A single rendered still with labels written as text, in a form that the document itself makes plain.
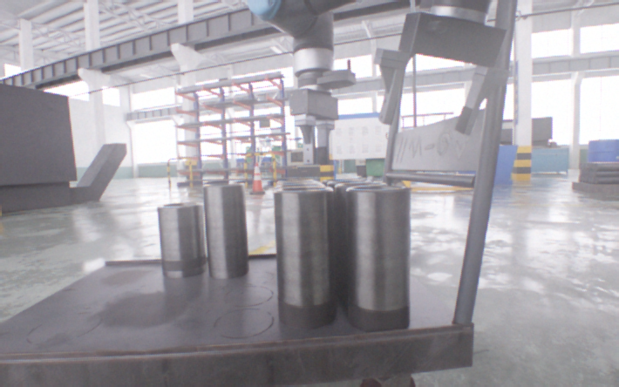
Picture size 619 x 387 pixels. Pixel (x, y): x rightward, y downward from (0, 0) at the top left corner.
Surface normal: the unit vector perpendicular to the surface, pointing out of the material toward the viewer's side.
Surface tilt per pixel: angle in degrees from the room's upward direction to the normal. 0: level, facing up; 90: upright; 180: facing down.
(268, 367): 90
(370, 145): 90
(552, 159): 90
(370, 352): 90
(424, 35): 113
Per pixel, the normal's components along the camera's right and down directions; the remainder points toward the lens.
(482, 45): 0.10, 0.47
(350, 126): -0.22, 0.09
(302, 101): -0.55, 0.09
